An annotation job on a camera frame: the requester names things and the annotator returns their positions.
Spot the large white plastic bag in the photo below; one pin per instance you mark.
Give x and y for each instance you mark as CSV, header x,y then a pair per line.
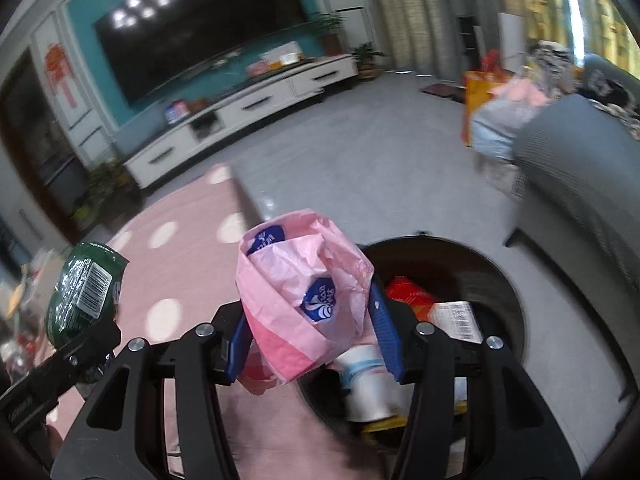
x,y
500,125

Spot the black tower speaker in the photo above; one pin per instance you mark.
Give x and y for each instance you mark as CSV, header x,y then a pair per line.
x,y
467,35

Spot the grey sofa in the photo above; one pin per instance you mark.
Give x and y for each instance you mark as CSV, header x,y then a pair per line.
x,y
585,200

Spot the white television cabinet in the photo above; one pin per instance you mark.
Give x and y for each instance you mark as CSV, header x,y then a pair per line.
x,y
240,105

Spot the orange shopping bag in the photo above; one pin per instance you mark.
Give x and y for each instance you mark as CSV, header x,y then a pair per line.
x,y
480,95

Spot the red snack packet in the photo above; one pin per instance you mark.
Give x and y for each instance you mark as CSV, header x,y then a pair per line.
x,y
405,292

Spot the dark floor mat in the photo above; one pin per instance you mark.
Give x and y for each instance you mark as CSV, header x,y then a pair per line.
x,y
440,91

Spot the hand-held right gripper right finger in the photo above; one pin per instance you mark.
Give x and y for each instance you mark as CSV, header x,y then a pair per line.
x,y
387,335

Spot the potted plant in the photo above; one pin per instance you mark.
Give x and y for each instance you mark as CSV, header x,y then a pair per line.
x,y
367,60
105,190
327,30

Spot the pink dotted tablecloth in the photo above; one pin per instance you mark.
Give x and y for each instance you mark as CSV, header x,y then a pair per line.
x,y
190,260

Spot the blue code sign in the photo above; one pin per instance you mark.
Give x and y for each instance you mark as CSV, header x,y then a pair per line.
x,y
175,112

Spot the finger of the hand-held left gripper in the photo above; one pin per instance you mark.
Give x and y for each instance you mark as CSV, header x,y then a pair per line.
x,y
90,347

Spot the clothes on sofa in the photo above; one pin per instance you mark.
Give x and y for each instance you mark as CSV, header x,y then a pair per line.
x,y
612,92

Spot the yellow snack bag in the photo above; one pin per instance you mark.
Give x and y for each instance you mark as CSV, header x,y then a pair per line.
x,y
385,424

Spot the red wall decoration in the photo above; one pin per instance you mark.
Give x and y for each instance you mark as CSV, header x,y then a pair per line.
x,y
57,75

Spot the white card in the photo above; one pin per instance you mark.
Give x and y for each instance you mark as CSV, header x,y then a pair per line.
x,y
280,56

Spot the black television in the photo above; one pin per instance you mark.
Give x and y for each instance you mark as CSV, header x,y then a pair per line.
x,y
200,25

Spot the black round bin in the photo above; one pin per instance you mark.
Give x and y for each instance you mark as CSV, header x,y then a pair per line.
x,y
480,270

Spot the white tower appliance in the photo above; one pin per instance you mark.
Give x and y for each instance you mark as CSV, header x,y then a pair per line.
x,y
512,35

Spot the pink blue-print plastic pack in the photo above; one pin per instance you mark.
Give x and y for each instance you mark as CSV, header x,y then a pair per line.
x,y
290,270

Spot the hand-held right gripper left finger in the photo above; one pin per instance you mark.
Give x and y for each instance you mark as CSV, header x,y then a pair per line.
x,y
235,355

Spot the yellow patterned curtain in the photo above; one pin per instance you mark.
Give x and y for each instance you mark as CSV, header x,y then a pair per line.
x,y
545,0

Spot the dark green snack bag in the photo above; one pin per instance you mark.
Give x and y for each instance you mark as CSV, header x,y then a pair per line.
x,y
70,285

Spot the white blue-striped paper cup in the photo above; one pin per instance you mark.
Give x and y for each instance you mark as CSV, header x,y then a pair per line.
x,y
367,385

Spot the pile of clothes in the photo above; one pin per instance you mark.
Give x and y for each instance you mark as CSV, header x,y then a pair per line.
x,y
550,65

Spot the pink card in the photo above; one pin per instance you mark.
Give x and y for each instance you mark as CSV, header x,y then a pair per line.
x,y
257,67

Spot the beige curtain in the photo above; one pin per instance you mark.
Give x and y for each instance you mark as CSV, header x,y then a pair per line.
x,y
415,10

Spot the cardboard box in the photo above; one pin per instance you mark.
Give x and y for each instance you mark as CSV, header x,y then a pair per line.
x,y
505,180

